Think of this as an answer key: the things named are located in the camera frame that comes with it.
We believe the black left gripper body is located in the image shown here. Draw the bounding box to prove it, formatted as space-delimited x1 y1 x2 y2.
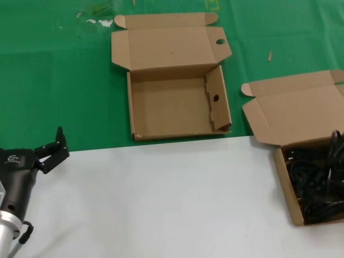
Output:
0 147 41 219

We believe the pile of black cables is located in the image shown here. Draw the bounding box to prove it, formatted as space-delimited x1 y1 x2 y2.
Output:
284 139 344 225

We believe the cardboard box with round hole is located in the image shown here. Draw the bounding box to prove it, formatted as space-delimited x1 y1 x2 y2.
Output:
111 12 233 142

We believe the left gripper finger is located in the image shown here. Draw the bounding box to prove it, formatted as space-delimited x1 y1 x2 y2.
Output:
34 126 70 175

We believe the open brown cardboard box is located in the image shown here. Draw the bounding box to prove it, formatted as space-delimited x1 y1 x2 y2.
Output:
241 69 344 226

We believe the green table cloth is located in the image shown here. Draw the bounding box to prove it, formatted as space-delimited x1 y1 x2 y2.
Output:
0 0 344 154

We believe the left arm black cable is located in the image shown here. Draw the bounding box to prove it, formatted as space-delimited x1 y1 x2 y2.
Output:
8 220 35 258

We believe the torn clear tape patch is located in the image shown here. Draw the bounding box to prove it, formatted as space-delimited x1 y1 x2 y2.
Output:
76 5 115 28

